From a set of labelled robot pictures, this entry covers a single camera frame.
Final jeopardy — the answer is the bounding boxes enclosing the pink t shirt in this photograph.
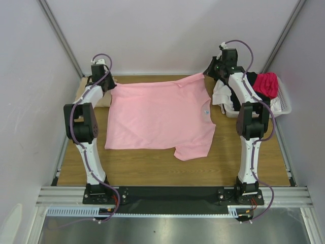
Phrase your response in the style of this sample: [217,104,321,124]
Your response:
[105,73,216,161]

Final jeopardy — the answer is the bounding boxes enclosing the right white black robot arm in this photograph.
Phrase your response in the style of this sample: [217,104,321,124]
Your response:
[204,46,270,204]

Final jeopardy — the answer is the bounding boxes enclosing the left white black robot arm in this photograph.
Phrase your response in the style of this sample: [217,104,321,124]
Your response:
[63,59,116,204]

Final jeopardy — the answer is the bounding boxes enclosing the folded beige t shirt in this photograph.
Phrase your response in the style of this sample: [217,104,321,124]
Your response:
[75,77,112,107]

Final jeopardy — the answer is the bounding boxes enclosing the white t shirt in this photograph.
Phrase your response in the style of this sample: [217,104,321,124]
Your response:
[212,80,282,118]

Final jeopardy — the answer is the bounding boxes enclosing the black t shirt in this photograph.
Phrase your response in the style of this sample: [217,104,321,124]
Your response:
[222,72,271,111]

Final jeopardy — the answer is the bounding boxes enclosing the crimson red t shirt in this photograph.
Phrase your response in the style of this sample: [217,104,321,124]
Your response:
[253,72,279,99]

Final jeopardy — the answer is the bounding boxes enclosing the white plastic laundry basket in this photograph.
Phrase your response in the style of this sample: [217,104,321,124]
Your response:
[220,77,292,118]

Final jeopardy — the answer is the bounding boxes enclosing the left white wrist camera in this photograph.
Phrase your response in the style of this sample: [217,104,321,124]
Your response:
[91,58,106,65]

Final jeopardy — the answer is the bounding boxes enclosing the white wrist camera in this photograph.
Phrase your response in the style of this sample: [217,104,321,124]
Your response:
[219,42,228,50]
[91,58,106,65]

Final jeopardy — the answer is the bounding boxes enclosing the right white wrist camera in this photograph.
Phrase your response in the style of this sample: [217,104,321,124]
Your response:
[219,42,228,50]

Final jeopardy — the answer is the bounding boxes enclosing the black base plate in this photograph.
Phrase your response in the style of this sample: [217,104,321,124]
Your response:
[82,185,264,215]

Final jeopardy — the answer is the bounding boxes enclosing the grey slotted cable duct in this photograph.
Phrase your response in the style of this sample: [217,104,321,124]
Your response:
[46,206,249,218]

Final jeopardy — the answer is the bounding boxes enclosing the aluminium frame rail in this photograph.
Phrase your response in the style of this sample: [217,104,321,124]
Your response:
[36,186,313,207]

